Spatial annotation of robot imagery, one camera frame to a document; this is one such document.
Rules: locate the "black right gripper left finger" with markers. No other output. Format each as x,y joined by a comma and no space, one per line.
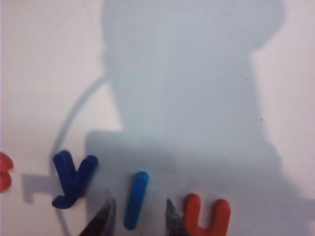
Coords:
103,221

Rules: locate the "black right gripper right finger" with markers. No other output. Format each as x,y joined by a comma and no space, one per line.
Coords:
176,223

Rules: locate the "light blue letter l magnet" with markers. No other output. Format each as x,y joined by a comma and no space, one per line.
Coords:
136,201

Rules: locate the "dark blue letter y magnet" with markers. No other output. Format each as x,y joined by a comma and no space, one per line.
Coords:
71,182

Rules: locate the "orange letter u magnet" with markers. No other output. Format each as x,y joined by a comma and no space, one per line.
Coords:
221,216

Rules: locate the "orange rounded letter magnet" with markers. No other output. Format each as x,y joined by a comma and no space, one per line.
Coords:
5,182

